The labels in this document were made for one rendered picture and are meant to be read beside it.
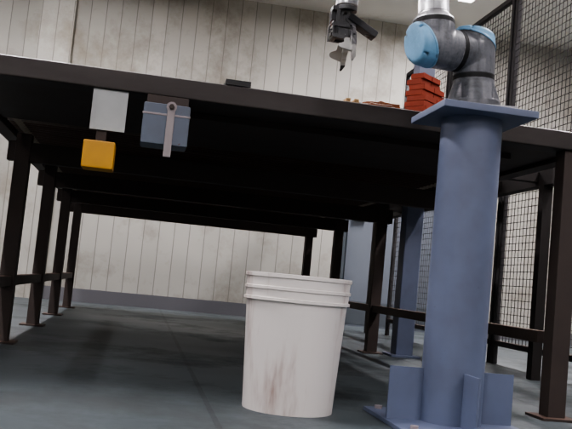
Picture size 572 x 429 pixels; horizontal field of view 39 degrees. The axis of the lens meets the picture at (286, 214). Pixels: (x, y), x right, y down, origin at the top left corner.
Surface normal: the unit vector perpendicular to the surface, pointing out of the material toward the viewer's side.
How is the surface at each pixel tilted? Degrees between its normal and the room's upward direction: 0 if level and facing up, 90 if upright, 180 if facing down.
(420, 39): 101
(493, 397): 90
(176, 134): 90
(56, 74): 90
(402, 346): 90
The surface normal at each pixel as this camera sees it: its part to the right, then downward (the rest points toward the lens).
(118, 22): 0.18, -0.07
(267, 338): -0.52, -0.07
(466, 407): -0.98, -0.11
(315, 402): 0.54, 0.03
